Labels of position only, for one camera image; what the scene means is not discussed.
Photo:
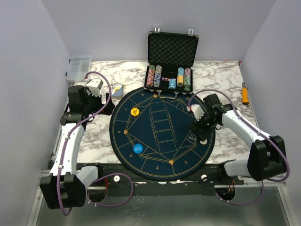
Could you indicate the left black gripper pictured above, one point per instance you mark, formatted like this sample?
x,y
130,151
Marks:
x,y
108,109

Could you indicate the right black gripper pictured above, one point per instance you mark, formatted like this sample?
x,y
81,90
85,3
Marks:
x,y
197,125

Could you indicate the yellow white poker chip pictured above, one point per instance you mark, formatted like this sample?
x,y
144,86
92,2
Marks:
x,y
203,142

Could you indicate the clear dealer button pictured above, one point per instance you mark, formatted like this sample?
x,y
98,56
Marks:
x,y
192,138

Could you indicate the yellow big blind button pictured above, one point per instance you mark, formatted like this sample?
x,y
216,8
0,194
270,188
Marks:
x,y
135,111

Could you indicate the blue small blind button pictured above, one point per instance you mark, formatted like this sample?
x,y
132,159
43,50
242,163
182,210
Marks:
x,y
138,148

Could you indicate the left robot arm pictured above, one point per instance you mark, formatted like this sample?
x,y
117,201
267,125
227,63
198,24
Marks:
x,y
66,186

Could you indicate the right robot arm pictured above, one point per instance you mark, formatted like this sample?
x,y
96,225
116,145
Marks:
x,y
267,156

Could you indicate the blue playing card box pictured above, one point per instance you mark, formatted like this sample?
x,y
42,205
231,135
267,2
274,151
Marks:
x,y
117,91

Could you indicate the clear plastic organizer box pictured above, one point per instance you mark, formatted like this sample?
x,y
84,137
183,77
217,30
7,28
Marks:
x,y
79,66

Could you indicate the orange utility knife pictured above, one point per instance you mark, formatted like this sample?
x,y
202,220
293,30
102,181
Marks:
x,y
244,94

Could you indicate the yellow chip stack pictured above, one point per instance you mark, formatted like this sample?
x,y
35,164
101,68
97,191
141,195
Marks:
x,y
180,77

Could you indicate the pink green chip stack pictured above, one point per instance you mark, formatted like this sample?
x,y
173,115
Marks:
x,y
187,79

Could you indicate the light blue chip stack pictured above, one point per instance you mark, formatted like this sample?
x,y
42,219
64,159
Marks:
x,y
172,83

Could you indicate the round blue poker mat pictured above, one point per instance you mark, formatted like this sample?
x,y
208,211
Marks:
x,y
162,128

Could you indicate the red white chip stack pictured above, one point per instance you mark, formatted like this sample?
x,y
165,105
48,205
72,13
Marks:
x,y
150,76

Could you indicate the blue grey chip stack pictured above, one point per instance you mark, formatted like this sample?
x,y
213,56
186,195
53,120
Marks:
x,y
157,76

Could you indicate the black aluminium chip case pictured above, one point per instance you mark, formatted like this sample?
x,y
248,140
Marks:
x,y
171,51

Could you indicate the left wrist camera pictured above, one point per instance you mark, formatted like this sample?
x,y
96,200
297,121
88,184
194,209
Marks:
x,y
94,86

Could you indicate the black mounting base rail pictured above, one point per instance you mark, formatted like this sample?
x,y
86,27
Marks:
x,y
203,182

